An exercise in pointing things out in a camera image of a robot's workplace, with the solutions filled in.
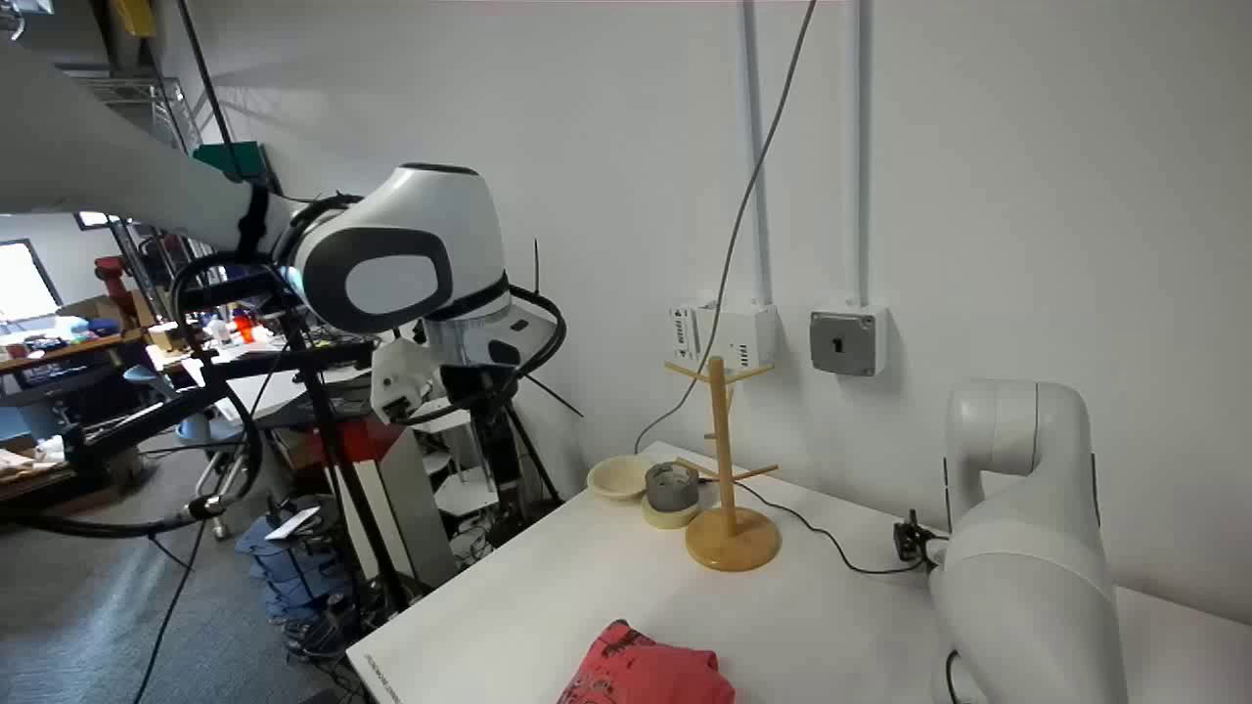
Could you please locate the cream bowl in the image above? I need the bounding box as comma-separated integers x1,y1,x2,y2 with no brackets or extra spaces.
582,454,655,505

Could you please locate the green object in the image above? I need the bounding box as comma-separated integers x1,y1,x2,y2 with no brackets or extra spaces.
193,137,279,189

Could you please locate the black cable connector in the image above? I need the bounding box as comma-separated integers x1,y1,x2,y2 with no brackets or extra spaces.
894,507,947,570

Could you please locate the wooden desk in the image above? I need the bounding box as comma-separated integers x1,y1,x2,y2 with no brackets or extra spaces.
0,291,152,382

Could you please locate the white wall box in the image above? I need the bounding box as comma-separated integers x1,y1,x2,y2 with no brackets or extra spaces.
719,301,783,376

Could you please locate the blue storage bin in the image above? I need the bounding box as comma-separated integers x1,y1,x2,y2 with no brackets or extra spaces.
239,511,346,620

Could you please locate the black table cable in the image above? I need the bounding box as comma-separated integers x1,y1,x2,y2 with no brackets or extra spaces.
697,467,916,578

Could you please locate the black camera tripod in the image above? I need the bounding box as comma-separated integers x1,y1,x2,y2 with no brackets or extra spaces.
167,252,415,620

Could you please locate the wooden mug tree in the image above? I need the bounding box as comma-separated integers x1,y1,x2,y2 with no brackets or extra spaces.
663,351,788,577

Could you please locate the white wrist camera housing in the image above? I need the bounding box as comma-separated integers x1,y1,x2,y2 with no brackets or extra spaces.
369,337,448,431

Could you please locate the grey junction box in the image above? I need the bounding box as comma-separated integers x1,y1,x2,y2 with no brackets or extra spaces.
806,305,894,382

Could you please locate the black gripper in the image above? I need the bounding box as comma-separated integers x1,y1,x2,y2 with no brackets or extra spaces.
441,364,541,523

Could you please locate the white shelf rack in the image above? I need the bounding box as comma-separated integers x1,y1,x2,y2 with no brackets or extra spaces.
376,403,525,578

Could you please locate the white printed wall outlet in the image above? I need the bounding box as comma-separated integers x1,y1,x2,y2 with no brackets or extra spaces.
668,301,723,369

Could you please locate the black hose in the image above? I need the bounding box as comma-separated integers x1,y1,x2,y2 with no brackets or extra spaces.
0,376,270,541

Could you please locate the grey hanging cable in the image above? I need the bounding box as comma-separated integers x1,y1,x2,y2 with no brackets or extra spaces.
630,0,822,457

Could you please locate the pink printed sweatshirt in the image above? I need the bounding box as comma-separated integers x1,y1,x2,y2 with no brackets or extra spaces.
556,613,738,704

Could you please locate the white wall conduit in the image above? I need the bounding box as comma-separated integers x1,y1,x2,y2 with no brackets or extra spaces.
848,0,877,312
738,0,776,312

